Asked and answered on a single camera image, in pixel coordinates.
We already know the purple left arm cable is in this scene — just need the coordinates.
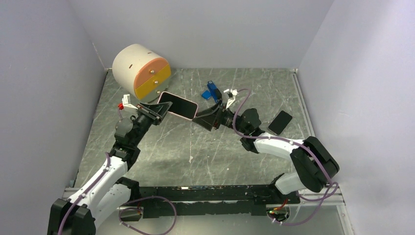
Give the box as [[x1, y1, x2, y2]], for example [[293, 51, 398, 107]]
[[56, 107, 177, 235]]

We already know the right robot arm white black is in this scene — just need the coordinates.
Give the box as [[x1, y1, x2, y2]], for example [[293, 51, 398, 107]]
[[193, 103, 340, 203]]

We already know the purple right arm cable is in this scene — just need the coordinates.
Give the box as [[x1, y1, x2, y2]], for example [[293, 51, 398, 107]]
[[231, 88, 340, 227]]

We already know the blue and black gadget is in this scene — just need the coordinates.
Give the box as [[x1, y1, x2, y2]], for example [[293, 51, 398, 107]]
[[207, 81, 222, 103]]

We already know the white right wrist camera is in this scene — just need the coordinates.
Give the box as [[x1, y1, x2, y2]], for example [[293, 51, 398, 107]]
[[223, 89, 238, 110]]

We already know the round cream drawer cabinet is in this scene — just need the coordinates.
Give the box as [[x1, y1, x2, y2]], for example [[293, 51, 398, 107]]
[[112, 44, 172, 102]]

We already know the pink phone case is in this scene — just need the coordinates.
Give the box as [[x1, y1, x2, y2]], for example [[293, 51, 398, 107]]
[[157, 91, 199, 121]]

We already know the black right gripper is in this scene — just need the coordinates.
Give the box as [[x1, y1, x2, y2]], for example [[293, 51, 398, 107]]
[[192, 99, 248, 135]]

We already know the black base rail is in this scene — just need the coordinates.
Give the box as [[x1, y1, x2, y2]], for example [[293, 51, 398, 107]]
[[130, 185, 300, 218]]

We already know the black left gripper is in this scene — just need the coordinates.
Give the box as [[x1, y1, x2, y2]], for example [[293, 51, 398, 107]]
[[131, 101, 172, 146]]

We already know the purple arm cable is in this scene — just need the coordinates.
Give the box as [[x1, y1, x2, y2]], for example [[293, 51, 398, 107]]
[[56, 107, 177, 235], [231, 88, 340, 227]]

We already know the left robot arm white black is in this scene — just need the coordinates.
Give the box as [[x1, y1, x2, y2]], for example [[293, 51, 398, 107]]
[[47, 102, 172, 235]]

